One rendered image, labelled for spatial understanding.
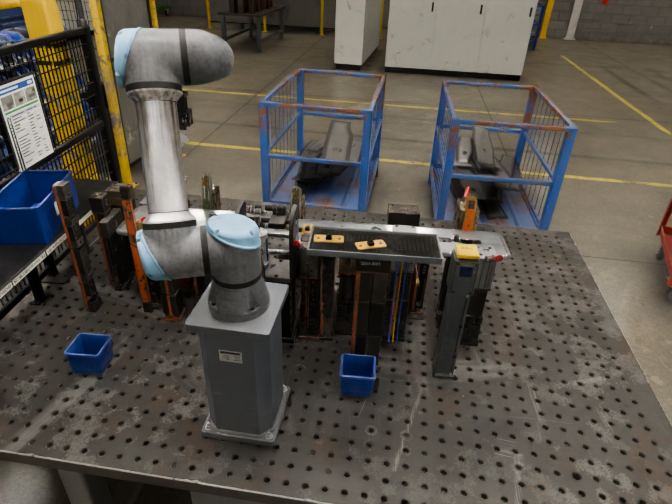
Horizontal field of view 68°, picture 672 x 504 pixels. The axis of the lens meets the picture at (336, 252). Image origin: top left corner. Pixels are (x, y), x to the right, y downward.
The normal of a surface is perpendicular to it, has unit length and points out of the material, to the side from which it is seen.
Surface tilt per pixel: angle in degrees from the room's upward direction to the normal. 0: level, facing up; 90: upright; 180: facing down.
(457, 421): 0
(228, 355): 90
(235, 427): 90
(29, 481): 0
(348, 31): 90
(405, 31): 90
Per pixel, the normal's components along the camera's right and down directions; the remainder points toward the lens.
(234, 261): 0.25, 0.51
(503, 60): -0.14, 0.51
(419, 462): 0.04, -0.85
